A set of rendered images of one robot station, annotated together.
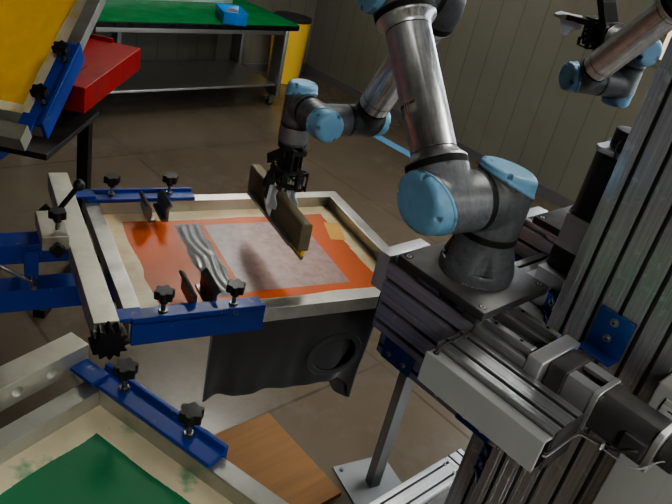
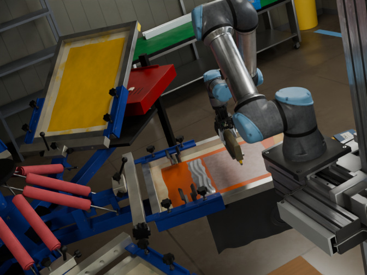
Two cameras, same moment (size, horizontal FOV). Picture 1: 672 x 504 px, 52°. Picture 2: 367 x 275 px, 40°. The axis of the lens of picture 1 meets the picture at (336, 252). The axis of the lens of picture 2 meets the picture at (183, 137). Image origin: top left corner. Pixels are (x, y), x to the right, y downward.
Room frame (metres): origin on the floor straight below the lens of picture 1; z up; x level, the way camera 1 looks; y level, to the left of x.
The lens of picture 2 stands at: (-0.29, -0.72, 2.17)
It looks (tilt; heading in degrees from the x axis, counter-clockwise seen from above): 25 degrees down; 30
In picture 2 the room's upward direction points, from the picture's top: 18 degrees counter-clockwise
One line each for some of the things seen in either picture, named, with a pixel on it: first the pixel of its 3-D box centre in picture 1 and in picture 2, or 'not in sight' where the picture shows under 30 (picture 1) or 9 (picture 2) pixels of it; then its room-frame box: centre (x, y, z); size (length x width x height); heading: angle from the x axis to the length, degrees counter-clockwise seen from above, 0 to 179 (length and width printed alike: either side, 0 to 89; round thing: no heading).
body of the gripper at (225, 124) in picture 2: (289, 165); (223, 115); (1.60, 0.16, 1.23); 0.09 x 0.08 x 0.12; 33
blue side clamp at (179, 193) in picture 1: (140, 202); (169, 155); (1.70, 0.57, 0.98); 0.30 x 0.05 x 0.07; 123
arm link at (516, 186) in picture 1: (497, 196); (294, 108); (1.21, -0.27, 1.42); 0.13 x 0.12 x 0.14; 126
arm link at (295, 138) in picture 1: (295, 134); (218, 99); (1.60, 0.16, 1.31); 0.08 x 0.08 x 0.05
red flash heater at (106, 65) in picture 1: (54, 64); (130, 91); (2.44, 1.18, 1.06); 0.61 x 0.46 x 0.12; 3
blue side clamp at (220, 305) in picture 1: (197, 318); (189, 210); (1.23, 0.27, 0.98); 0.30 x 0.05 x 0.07; 123
